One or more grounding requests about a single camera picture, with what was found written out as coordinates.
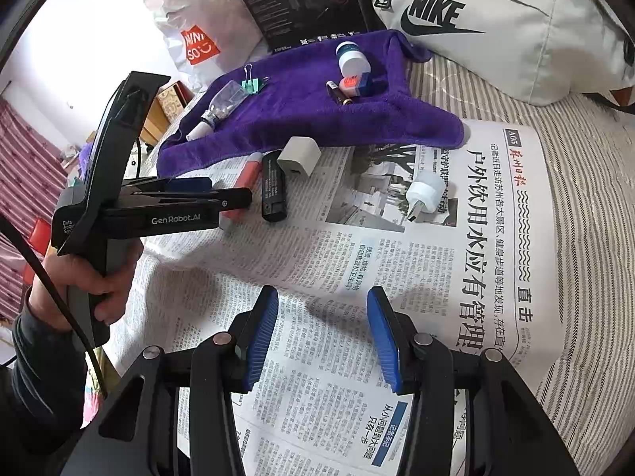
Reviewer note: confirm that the grey waist bag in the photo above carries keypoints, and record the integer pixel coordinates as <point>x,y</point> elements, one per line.
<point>521,34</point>

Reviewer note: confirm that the pink pen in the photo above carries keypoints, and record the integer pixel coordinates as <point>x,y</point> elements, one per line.
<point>250,171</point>

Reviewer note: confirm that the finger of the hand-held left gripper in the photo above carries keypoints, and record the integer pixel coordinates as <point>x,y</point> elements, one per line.
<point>223,201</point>
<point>186,184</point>

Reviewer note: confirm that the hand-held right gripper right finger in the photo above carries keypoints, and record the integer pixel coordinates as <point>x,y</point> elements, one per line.
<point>384,342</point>

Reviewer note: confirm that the person's left forearm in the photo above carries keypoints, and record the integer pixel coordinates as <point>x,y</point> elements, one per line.
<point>39,382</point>

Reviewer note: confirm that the green binder clip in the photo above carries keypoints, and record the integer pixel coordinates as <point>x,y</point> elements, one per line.
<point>252,85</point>

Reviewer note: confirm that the white charger cube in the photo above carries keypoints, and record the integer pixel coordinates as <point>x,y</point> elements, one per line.
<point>297,153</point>

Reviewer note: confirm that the orange and blue small container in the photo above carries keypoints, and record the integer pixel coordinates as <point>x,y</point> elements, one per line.
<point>354,84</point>

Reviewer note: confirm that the wooden nightstand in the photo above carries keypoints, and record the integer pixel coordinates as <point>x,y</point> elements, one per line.
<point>151,126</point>

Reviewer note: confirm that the newspaper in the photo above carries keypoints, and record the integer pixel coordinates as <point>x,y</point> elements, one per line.
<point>347,267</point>

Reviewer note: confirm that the white plastic shopping bag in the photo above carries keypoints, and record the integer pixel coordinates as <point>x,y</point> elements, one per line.
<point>208,15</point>

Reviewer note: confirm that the dark bottle with gold band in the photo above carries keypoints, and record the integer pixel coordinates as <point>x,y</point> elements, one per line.
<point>336,91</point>

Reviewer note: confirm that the clear bottle of pills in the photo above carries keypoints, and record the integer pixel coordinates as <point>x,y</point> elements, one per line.
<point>223,101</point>

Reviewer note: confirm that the purple towel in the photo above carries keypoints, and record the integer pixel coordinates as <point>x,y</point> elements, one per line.
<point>307,114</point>

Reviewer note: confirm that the striped bed sheet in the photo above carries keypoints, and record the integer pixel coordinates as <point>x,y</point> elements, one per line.
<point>585,208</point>

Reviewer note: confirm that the patterned notebook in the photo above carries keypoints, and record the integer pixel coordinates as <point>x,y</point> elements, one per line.
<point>172,101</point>

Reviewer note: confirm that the red paper bag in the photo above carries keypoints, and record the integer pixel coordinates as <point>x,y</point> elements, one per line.
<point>622,96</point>

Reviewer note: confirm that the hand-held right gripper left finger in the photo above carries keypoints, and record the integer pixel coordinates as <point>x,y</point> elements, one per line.
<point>258,337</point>

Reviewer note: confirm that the red striped curtain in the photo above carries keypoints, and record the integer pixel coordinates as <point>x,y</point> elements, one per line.
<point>25,158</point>

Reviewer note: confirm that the black rectangular stick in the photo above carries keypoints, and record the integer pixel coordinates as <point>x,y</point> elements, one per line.
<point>274,188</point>

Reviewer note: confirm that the white and blue bottle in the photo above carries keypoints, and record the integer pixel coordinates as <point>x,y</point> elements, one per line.
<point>353,64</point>

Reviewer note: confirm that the white plug adapter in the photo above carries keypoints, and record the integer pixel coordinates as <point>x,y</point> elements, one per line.
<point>426,191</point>

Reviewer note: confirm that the black product box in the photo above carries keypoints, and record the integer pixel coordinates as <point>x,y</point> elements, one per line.
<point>297,5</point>

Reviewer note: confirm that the person's left hand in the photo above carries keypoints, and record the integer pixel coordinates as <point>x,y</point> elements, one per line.
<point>119,270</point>

